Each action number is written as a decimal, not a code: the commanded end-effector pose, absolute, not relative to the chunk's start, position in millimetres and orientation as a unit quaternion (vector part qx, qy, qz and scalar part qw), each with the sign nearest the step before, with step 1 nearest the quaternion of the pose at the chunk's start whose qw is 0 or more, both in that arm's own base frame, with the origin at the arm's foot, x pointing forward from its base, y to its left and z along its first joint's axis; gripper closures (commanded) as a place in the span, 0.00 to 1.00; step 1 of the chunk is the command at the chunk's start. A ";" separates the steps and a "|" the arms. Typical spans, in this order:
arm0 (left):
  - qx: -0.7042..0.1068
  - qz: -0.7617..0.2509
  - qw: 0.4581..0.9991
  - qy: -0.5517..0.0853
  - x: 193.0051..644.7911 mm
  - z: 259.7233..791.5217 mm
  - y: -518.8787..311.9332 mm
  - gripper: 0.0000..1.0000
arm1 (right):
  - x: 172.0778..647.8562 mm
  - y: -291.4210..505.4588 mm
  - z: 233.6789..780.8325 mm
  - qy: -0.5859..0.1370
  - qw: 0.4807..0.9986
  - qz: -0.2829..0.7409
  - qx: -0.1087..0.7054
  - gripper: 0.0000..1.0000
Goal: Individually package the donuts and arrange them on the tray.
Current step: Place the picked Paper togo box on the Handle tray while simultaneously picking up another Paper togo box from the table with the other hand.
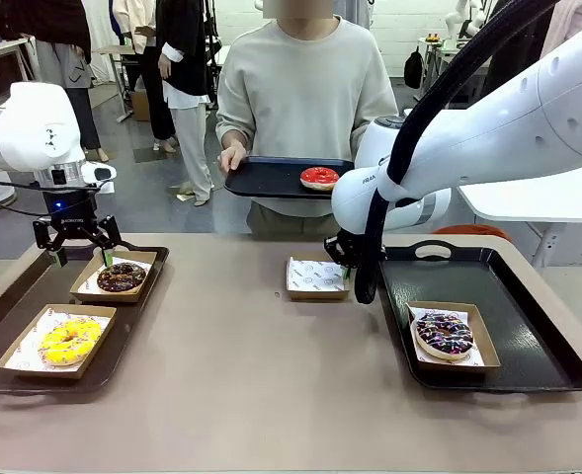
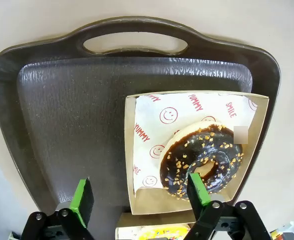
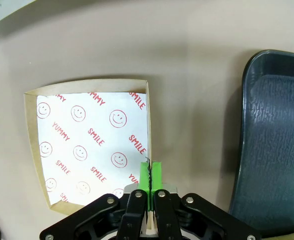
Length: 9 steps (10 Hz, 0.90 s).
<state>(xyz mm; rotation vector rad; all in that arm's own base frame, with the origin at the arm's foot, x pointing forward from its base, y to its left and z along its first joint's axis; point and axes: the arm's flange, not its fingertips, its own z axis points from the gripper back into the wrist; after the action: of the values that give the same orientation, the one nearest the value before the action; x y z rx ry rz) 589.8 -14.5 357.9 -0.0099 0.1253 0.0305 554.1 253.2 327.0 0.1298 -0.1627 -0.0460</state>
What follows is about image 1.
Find black plastic handled tray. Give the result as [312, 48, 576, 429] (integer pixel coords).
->
[378, 240, 582, 394]

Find wood top white leg table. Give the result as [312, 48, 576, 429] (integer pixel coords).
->
[92, 43, 138, 123]

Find bystander cream jacket black trousers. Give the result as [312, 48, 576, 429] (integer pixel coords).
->
[112, 0, 179, 154]

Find bystander pink shirt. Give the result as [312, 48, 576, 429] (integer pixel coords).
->
[540, 0, 582, 60]

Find bystander black cardigan beige trousers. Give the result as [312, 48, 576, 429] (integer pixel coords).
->
[155, 0, 216, 207]

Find person right forearm beige sleeve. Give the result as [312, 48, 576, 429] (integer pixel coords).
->
[215, 108, 255, 149]

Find person torso beige sweater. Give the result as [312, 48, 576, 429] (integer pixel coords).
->
[215, 14, 400, 234]

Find orange round seat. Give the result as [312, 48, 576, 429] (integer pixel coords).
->
[431, 223, 512, 244]

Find red glazed donut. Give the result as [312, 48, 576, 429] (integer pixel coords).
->
[299, 166, 341, 193]

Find thick black arm cable sleeve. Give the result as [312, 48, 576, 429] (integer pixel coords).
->
[354, 0, 559, 305]

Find yellow sprinkled donut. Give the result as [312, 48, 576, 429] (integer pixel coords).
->
[38, 315, 104, 367]

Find bystander black shirt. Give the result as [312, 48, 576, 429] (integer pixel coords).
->
[482, 0, 554, 99]

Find large white work table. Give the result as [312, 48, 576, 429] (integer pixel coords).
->
[457, 161, 582, 269]

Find brown chocolate sprinkled donut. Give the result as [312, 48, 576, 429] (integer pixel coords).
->
[96, 262, 147, 294]

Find person right hand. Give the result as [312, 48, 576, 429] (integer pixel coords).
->
[217, 143, 248, 174]

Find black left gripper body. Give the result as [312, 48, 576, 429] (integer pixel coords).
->
[42, 189, 99, 237]

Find bystander black top grey skirt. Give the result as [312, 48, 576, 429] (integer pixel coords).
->
[3, 0, 110, 163]

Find dark purple sprinkled donut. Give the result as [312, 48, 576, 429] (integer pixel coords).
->
[415, 310, 474, 360]

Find paper scraps on floor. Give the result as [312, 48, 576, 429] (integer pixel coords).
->
[170, 181, 199, 202]

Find black serving tray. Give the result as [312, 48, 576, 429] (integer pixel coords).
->
[223, 155, 356, 200]

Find black hanging backpack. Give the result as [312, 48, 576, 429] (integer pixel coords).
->
[403, 47, 426, 91]

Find brown plastic handled tray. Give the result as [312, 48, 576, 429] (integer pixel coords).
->
[0, 245, 171, 396]

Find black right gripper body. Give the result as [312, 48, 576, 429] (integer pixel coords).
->
[336, 228, 372, 266]

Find kraft paper food box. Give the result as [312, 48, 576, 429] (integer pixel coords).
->
[0, 303, 118, 380]
[404, 300, 501, 372]
[285, 255, 352, 301]
[69, 250, 158, 303]

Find thin black left arm cables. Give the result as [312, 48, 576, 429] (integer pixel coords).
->
[0, 176, 115, 219]

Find person left forearm beige sleeve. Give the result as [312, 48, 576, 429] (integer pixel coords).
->
[349, 88, 399, 147]

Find brown cardboard box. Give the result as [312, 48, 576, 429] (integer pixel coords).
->
[131, 91, 153, 122]

